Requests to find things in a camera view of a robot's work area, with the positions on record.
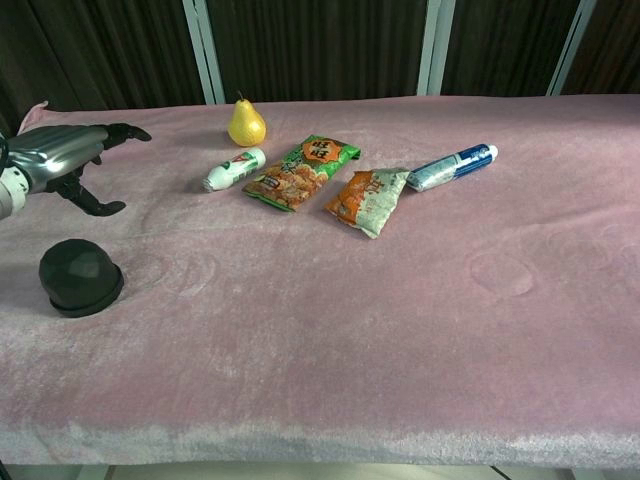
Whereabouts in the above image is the green snack bag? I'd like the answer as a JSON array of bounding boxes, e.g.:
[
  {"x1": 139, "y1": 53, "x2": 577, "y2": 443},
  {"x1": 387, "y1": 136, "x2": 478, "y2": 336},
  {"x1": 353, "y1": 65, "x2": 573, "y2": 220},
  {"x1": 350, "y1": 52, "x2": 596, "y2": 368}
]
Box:
[{"x1": 242, "y1": 134, "x2": 362, "y2": 213}]

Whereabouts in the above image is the blue white toothpaste tube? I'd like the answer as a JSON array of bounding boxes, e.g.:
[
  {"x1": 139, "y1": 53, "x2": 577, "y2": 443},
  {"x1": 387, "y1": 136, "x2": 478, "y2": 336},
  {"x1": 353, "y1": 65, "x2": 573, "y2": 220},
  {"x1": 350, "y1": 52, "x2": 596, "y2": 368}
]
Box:
[{"x1": 405, "y1": 143, "x2": 500, "y2": 192}]

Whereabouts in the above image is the yellow pear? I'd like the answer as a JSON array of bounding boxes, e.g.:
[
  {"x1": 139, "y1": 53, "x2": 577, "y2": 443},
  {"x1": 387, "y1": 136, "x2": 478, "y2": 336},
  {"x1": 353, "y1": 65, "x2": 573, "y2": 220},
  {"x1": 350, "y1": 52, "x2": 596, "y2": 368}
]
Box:
[{"x1": 227, "y1": 90, "x2": 268, "y2": 148}]

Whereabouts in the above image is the black round object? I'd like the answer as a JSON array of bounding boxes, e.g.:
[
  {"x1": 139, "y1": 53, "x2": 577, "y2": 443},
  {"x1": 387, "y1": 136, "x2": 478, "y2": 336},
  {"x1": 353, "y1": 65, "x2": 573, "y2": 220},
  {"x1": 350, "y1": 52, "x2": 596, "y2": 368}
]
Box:
[{"x1": 38, "y1": 238, "x2": 125, "y2": 319}]

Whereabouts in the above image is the orange white snack bag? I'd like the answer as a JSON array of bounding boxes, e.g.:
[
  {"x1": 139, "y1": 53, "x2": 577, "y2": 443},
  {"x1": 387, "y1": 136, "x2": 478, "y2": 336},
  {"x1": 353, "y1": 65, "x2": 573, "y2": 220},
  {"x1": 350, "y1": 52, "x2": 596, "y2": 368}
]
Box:
[{"x1": 323, "y1": 167, "x2": 412, "y2": 239}]

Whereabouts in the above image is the pink plush table cloth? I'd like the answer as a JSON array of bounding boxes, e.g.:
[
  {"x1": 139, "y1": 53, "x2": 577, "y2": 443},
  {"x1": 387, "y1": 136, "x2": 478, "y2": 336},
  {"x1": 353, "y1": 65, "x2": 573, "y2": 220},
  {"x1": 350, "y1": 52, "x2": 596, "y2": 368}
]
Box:
[{"x1": 0, "y1": 92, "x2": 640, "y2": 471}]

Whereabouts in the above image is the small white bottle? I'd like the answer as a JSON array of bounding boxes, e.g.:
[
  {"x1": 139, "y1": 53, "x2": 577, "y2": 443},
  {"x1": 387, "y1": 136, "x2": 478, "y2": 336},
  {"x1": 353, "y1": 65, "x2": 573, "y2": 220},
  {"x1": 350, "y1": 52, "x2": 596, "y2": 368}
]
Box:
[{"x1": 201, "y1": 147, "x2": 267, "y2": 193}]

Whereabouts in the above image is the light grey partition post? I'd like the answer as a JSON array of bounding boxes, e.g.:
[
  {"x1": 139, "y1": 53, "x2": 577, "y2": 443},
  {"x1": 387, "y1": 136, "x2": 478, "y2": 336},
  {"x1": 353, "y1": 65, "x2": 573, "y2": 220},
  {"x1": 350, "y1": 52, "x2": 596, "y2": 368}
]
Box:
[
  {"x1": 545, "y1": 0, "x2": 598, "y2": 96},
  {"x1": 180, "y1": 0, "x2": 226, "y2": 105},
  {"x1": 415, "y1": 0, "x2": 452, "y2": 96}
]

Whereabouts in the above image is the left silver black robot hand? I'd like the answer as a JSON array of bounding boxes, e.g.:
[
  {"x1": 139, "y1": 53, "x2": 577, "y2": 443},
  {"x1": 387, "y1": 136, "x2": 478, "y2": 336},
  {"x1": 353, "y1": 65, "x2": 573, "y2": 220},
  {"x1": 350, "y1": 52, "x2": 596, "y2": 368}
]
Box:
[{"x1": 5, "y1": 122, "x2": 153, "y2": 217}]

